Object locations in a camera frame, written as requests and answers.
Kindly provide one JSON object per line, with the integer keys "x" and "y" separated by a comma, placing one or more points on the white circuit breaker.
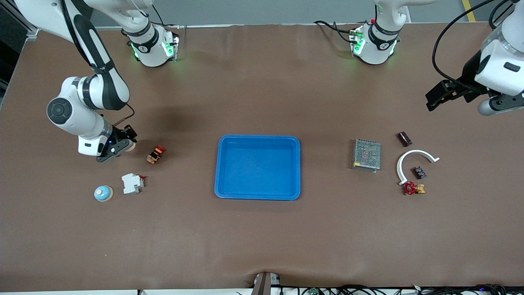
{"x": 132, "y": 183}

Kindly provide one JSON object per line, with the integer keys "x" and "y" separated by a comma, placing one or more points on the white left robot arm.
{"x": 501, "y": 57}

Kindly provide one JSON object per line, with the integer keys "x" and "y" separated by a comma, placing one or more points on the white curved plastic arc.
{"x": 414, "y": 152}

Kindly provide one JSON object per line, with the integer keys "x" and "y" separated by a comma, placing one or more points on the grey table clamp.
{"x": 264, "y": 284}

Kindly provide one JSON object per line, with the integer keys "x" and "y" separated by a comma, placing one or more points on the light blue desk bell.
{"x": 103, "y": 193}
{"x": 132, "y": 146}

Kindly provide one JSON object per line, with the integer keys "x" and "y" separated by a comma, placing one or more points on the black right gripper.
{"x": 120, "y": 134}

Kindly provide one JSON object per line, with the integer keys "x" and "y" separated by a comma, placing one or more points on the dark brown cylindrical capacitor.
{"x": 405, "y": 139}
{"x": 419, "y": 172}

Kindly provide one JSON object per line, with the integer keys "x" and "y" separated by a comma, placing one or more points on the metal mesh power supply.
{"x": 367, "y": 155}

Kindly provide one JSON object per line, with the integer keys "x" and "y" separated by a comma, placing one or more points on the orange and red switch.
{"x": 154, "y": 155}

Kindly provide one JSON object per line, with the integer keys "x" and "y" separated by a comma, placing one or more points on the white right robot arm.
{"x": 73, "y": 119}

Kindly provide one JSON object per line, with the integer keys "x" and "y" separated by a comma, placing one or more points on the aluminium frame post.
{"x": 33, "y": 32}

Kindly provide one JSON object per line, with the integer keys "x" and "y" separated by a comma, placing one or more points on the blue plastic tray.
{"x": 258, "y": 168}

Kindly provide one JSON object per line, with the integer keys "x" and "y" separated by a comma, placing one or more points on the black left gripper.
{"x": 468, "y": 79}

